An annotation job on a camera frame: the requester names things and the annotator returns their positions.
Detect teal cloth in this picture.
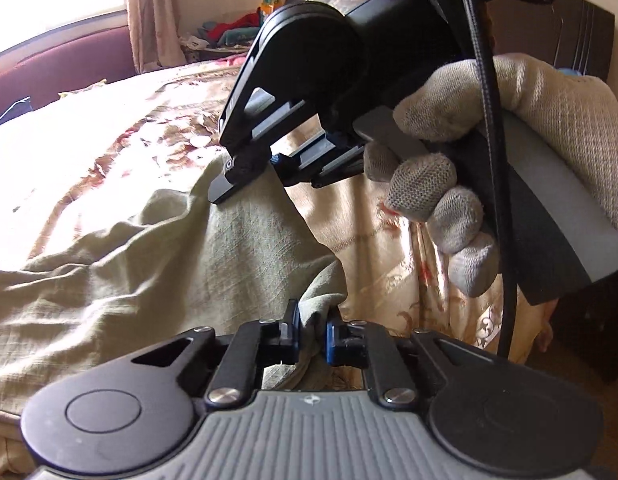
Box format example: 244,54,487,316
221,27,259,47

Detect dark wooden nightstand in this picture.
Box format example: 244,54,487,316
526,260,618,386

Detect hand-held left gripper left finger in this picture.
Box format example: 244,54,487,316
131,299,304,408

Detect beige patterned curtain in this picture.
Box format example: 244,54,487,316
125,0,189,75

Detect black braided cable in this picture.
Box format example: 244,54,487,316
454,0,559,361

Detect blue edged dark item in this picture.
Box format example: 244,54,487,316
0,96,34,130

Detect green pants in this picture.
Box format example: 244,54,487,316
0,152,349,413

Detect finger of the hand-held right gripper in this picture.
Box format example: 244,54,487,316
270,129,366,190
208,42,321,206

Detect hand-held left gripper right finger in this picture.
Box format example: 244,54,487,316
325,307,496,408

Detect yellow orange packet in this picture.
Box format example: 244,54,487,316
258,0,291,18

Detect red cloth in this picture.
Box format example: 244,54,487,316
209,12,261,37

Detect person's right hand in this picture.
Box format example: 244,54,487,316
363,54,618,298

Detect dark red padded bench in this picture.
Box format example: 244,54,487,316
0,24,140,132

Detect floral satin bed blanket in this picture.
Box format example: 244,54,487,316
0,54,557,468

